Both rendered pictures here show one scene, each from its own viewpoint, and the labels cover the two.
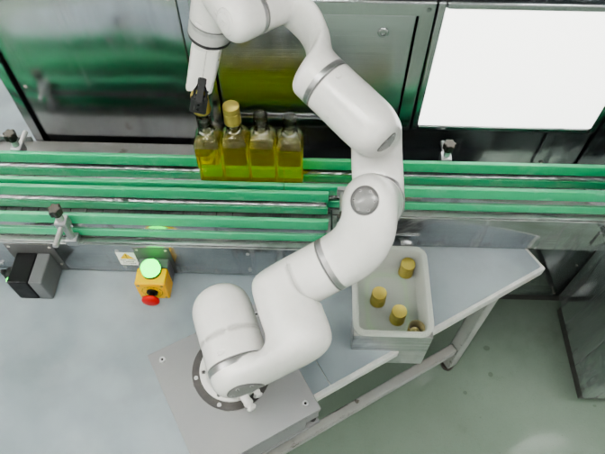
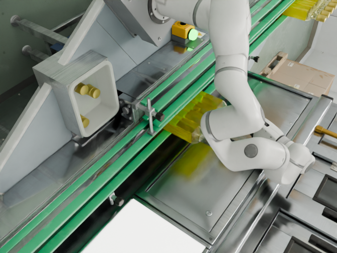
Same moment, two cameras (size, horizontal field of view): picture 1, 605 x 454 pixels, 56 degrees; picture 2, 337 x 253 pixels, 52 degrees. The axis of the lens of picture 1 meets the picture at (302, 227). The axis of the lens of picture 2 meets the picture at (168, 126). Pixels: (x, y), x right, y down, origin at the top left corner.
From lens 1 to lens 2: 82 cm
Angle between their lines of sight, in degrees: 40
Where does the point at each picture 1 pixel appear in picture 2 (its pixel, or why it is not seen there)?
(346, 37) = (216, 197)
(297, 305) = (244, 45)
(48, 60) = (268, 96)
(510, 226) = (43, 193)
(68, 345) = not seen: outside the picture
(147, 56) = not seen: hidden behind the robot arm
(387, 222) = (254, 111)
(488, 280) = (22, 152)
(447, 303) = (43, 117)
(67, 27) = (278, 112)
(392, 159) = (223, 150)
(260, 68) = not seen: hidden behind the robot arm
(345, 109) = (277, 148)
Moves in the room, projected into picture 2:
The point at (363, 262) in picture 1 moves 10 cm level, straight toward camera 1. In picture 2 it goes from (241, 86) to (250, 47)
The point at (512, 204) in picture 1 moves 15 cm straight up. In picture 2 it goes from (60, 205) to (95, 232)
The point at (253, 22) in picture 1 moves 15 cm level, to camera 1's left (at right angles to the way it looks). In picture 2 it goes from (300, 154) to (318, 125)
